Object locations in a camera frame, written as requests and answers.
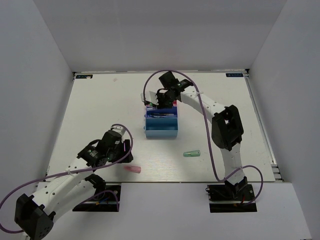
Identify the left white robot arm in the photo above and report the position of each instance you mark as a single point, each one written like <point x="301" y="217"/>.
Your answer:
<point x="37" y="213"/>

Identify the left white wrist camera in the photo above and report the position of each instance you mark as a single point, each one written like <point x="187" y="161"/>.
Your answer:
<point x="118" y="131"/>

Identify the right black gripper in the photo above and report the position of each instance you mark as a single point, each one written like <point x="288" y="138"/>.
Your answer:
<point x="160" y="105"/>

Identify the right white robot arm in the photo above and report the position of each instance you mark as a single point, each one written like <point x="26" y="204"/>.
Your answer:
<point x="226" y="125"/>

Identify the light blue container bin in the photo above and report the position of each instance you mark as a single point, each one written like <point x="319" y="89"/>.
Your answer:
<point x="161" y="128"/>

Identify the right blue table label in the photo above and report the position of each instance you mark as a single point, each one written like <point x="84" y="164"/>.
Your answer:
<point x="234" y="75"/>

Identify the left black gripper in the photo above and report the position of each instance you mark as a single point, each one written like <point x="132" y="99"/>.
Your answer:
<point x="124" y="153"/>

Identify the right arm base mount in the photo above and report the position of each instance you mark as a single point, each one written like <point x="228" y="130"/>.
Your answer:
<point x="221" y="201"/>

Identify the green patterned pen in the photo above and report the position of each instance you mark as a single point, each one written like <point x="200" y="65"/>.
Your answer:
<point x="165" y="114"/>

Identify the dark blue container bin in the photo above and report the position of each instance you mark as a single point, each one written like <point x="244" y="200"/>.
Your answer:
<point x="153" y="112"/>

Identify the red container bin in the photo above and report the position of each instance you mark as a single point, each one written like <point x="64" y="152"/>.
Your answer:
<point x="174" y="104"/>

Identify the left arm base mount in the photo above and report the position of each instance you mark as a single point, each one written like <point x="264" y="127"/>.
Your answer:
<point x="104" y="203"/>

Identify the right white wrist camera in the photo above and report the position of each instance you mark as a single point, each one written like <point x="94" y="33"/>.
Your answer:
<point x="149" y="98"/>

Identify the left blue table label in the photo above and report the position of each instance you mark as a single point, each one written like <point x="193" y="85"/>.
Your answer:
<point x="84" y="76"/>

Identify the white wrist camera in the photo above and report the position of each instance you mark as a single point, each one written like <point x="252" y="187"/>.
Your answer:
<point x="149" y="98"/>
<point x="118" y="131"/>

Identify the blue table label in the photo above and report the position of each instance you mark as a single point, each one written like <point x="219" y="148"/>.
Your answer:
<point x="234" y="75"/>
<point x="84" y="76"/>

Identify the blue pen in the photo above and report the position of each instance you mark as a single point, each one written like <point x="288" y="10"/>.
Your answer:
<point x="155" y="116"/>

